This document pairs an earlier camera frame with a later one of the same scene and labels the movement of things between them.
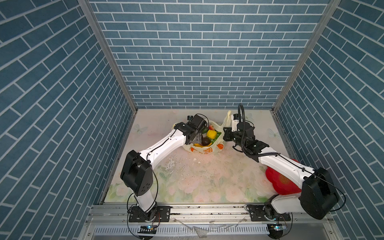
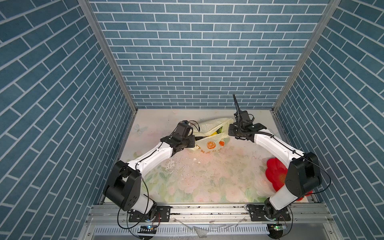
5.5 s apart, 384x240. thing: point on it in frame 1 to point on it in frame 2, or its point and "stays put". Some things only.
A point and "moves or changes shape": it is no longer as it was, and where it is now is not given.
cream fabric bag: x=216 y=146 moves or changes shape
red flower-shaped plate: x=282 y=184 stays put
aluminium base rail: x=112 y=222 stays put
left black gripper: x=198 y=137 to x=191 y=144
